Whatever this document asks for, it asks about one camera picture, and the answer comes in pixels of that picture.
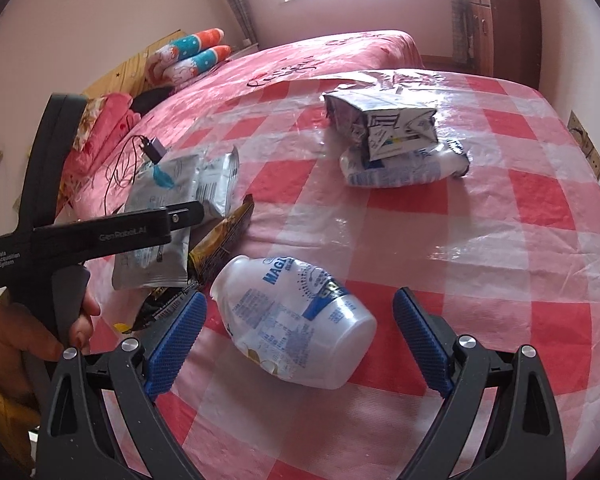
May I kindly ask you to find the black gold coffee sachet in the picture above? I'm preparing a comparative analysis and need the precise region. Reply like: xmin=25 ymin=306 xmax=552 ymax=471
xmin=124 ymin=194 xmax=254 ymax=334

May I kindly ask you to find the grey foil pouch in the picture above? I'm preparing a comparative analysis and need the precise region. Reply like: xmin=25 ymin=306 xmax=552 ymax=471
xmin=111 ymin=148 xmax=239 ymax=290

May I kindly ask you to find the white Magicday bottle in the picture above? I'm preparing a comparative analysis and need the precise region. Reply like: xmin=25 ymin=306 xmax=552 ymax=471
xmin=210 ymin=255 xmax=377 ymax=390

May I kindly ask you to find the white squashed plastic bottle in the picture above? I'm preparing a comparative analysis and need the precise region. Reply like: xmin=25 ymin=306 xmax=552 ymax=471
xmin=339 ymin=140 xmax=470 ymax=188

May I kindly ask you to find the left hand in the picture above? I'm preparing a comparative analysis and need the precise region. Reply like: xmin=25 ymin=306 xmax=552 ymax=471
xmin=0 ymin=288 xmax=103 ymax=391

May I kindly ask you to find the black charger plug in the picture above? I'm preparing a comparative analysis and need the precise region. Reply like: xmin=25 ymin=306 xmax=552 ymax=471
xmin=140 ymin=136 xmax=166 ymax=165

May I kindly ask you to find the pink folded quilt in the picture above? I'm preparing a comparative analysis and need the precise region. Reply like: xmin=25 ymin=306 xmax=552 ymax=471
xmin=56 ymin=92 xmax=140 ymax=212

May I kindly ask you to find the floral pillow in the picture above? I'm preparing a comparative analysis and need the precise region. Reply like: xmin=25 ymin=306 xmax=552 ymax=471
xmin=72 ymin=96 xmax=106 ymax=152

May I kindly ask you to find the black cloth on bed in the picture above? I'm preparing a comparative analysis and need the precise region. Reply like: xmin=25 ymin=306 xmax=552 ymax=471
xmin=130 ymin=86 xmax=174 ymax=116

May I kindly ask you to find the wooden headboard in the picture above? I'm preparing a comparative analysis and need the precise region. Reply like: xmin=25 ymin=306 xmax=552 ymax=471
xmin=82 ymin=29 xmax=185 ymax=99

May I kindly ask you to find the upper cartoon pillow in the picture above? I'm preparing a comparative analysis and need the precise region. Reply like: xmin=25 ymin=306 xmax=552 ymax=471
xmin=145 ymin=28 xmax=224 ymax=79

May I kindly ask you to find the red checked plastic tablecloth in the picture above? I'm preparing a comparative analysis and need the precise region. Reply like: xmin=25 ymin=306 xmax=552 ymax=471
xmin=78 ymin=68 xmax=600 ymax=480

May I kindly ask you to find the checked curtain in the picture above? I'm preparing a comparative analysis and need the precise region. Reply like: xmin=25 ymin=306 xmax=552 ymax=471
xmin=206 ymin=0 xmax=259 ymax=47
xmin=451 ymin=0 xmax=470 ymax=65

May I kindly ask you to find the pink bed cover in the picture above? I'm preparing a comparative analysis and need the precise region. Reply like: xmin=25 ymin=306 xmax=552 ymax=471
xmin=54 ymin=29 xmax=425 ymax=221

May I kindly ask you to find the right checked curtain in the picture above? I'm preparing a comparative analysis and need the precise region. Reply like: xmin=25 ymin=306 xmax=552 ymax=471
xmin=451 ymin=0 xmax=470 ymax=65

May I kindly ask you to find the wooden cabinet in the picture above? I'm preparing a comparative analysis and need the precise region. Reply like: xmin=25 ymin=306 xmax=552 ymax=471
xmin=467 ymin=0 xmax=542 ymax=89

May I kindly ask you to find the black charging cable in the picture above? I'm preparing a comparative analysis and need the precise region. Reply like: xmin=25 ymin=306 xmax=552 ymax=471
xmin=101 ymin=134 xmax=152 ymax=212

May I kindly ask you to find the wall socket plate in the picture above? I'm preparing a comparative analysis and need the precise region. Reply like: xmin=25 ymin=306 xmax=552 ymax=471
xmin=567 ymin=110 xmax=600 ymax=180

